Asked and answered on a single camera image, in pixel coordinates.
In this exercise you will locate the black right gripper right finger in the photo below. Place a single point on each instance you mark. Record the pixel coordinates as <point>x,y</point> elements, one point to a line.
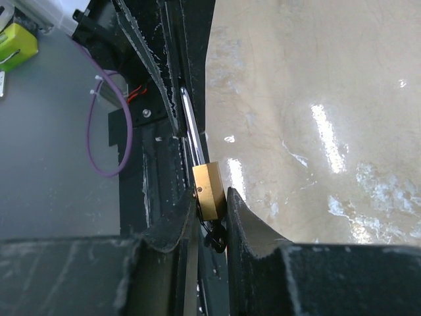
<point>271,275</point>

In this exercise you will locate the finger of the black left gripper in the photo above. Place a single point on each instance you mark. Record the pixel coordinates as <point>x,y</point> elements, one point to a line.
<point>190,26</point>
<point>146,25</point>

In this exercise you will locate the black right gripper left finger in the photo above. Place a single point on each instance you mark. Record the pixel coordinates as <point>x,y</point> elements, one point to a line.
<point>151,273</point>

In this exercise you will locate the small brass padlock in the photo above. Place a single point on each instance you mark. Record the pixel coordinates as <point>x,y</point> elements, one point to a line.
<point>208,182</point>

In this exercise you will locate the green carton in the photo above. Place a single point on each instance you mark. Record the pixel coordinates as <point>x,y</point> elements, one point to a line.
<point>17,46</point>

